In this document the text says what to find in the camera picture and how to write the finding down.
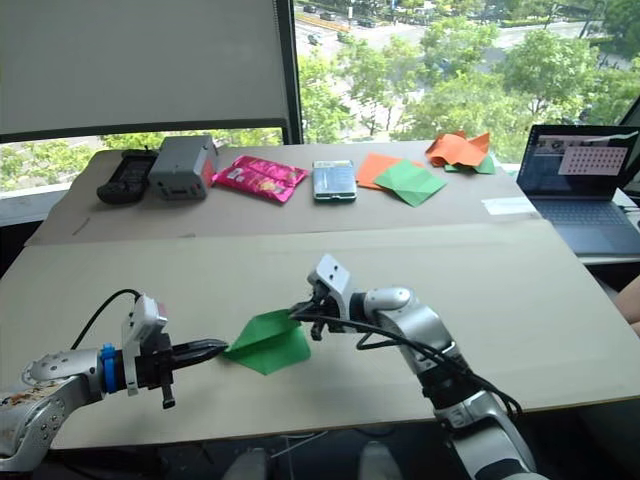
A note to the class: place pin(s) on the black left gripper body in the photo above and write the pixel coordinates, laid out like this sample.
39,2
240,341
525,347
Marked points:
152,367

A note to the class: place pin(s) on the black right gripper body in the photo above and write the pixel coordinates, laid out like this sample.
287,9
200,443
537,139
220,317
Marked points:
321,302

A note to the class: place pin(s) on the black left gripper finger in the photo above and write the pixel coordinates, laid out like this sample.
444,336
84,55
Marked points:
197,357
205,345

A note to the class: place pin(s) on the green paper airplane sheet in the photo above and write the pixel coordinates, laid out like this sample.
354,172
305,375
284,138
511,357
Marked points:
272,345

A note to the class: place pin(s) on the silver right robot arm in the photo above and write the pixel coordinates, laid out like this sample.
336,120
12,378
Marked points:
420,320

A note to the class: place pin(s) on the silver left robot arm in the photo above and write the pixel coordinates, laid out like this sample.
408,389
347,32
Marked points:
50,382

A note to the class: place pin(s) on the flat orange paper sheet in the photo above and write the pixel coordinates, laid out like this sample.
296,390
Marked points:
372,170

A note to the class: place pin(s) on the flat green paper sheet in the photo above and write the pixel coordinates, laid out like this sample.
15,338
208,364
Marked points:
412,184

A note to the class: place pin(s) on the crumpled orange paper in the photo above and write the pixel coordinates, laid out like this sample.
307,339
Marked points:
452,147

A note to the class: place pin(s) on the crumpled green paper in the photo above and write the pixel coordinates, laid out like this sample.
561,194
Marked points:
482,166

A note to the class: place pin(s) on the teal wet wipes pack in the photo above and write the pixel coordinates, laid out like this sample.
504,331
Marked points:
334,181

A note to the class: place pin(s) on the pink snack bag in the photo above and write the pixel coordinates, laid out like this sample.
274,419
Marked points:
260,177

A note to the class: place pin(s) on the grey box device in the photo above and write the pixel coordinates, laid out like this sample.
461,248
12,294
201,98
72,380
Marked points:
177,167

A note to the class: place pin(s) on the black handheld game controller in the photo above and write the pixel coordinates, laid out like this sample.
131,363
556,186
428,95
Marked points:
125,177

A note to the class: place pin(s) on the open dark laptop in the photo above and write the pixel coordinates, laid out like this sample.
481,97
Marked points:
580,200

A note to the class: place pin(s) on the grey window roller blind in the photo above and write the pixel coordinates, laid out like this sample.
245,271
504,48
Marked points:
140,60

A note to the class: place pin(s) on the bystander bare limb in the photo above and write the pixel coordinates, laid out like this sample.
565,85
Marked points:
631,305

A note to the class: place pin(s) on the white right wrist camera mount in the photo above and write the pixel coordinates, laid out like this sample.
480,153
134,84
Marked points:
334,280

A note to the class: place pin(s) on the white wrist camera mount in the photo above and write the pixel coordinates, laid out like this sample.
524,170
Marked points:
145,315
334,280

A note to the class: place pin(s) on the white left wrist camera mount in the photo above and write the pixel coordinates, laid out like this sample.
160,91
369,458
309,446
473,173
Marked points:
145,315

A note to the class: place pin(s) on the dark window frame post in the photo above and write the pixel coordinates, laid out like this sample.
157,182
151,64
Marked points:
292,75

